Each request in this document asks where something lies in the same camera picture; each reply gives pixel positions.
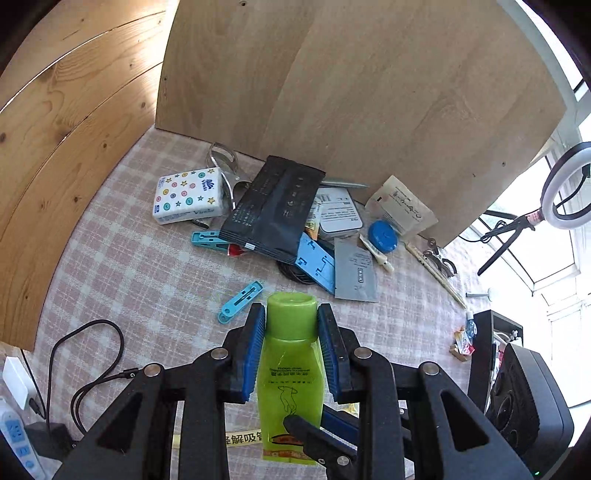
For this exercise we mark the green plastic bottle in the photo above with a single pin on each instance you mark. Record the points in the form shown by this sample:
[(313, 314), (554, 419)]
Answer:
[(288, 369)]

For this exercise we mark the blue round lid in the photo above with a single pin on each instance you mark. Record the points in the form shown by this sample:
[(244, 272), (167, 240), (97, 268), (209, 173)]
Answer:
[(384, 236)]

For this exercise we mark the white charger plug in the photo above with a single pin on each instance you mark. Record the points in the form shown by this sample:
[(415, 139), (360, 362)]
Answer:
[(14, 381)]

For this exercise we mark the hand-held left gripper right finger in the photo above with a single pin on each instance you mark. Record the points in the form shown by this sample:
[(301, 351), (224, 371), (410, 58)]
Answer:
[(330, 355)]

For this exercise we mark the light wooden backboard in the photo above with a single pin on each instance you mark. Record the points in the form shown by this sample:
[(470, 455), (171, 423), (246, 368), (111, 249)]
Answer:
[(369, 92)]

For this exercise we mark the pine wood side board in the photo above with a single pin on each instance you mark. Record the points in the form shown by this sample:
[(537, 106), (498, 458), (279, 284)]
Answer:
[(69, 138)]

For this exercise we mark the blue plastic phone stand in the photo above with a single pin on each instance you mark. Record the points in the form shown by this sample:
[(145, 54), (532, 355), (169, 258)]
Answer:
[(314, 263)]

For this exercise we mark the white printed plastic bag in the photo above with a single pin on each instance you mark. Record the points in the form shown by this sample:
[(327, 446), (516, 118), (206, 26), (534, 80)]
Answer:
[(406, 207)]

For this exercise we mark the sleeved wooden chopsticks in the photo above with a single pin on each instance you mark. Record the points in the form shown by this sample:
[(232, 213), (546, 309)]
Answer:
[(434, 272)]

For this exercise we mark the plaid cloth covered desktop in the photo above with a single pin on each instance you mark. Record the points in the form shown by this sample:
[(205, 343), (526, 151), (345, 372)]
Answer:
[(152, 286)]

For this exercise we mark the white plastic spoon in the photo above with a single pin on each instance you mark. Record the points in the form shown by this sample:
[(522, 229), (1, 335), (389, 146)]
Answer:
[(480, 294)]

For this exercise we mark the yellow straw packet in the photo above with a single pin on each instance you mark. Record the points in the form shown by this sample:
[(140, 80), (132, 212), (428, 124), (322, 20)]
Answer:
[(240, 438)]

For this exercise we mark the black power adapter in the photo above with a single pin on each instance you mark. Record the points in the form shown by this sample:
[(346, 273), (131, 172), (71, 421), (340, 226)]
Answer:
[(46, 441)]

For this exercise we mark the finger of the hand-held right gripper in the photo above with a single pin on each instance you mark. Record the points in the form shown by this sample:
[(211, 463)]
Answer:
[(318, 443), (341, 422)]

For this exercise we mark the white patterned tissue pack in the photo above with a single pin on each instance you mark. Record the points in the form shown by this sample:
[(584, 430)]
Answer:
[(184, 198)]

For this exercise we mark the red candy sachet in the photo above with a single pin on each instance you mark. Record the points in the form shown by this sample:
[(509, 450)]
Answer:
[(463, 341)]

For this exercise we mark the blue plastic clip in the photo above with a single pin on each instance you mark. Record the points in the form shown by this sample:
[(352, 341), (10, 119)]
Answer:
[(240, 300)]

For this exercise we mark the white power strip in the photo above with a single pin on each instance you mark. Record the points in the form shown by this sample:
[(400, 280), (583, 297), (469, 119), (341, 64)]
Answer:
[(18, 438)]

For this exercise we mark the teal plastic clip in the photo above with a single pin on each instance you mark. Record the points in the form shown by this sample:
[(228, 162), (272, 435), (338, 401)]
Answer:
[(205, 239)]

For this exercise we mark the white printed box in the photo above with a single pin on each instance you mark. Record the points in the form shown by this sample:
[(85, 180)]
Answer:
[(339, 214)]

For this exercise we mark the blue white small tube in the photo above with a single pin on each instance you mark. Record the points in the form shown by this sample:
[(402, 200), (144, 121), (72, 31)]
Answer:
[(470, 325)]

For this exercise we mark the black foil packet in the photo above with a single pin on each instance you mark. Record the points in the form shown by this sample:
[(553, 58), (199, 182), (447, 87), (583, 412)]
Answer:
[(263, 203), (281, 233)]

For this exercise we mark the grey foil sachet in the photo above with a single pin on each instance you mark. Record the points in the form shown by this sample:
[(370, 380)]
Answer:
[(355, 272)]

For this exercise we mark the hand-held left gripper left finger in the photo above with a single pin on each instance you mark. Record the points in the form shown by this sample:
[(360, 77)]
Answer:
[(249, 350)]

